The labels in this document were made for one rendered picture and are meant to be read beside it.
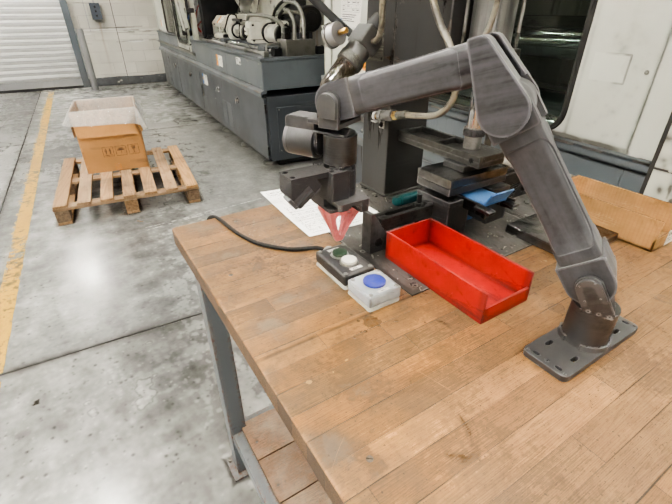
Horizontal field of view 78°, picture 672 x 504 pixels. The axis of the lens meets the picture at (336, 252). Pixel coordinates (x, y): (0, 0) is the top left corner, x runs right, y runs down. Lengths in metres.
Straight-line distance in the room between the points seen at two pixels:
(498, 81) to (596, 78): 0.99
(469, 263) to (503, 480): 0.43
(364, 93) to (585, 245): 0.37
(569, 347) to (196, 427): 1.36
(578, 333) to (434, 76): 0.42
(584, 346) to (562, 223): 0.19
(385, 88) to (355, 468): 0.49
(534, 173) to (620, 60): 0.93
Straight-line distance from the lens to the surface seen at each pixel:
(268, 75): 3.92
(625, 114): 1.50
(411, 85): 0.62
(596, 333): 0.71
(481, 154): 0.94
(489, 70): 0.57
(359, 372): 0.61
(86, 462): 1.81
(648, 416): 0.69
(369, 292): 0.70
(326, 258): 0.79
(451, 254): 0.88
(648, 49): 1.48
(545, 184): 0.61
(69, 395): 2.06
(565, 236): 0.64
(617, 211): 1.10
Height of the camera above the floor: 1.34
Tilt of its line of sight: 31 degrees down
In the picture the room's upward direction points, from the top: straight up
